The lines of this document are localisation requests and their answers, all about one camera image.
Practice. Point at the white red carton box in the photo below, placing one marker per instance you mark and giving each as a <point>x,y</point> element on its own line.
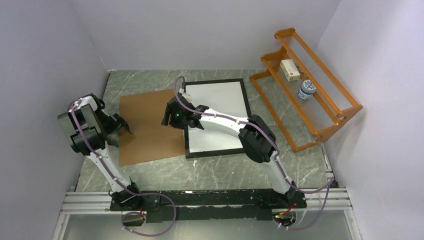
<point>290,70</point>

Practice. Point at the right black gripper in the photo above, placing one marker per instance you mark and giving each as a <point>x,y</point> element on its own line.
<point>170,111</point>

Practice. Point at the black picture frame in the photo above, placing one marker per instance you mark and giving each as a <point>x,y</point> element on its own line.
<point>218,154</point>

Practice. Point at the blue white ceramic jar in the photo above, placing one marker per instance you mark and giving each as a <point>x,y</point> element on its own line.
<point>306,89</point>

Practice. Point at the brown backing board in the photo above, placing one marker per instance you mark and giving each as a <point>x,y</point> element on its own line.
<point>148,140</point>

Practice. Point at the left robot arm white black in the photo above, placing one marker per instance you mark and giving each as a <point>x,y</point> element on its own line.
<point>87,127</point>

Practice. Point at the orange wooden rack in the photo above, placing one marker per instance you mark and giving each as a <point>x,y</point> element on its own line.
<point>320,99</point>

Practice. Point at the aluminium rail profile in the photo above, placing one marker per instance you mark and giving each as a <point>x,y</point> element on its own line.
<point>94,203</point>

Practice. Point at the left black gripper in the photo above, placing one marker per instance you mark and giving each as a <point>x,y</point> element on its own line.
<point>116,124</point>

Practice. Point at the sunflower photo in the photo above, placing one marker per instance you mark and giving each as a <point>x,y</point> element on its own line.
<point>218,99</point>

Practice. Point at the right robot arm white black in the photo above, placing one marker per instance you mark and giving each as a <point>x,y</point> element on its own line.
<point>256,138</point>

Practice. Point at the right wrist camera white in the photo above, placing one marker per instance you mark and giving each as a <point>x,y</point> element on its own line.
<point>185,95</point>

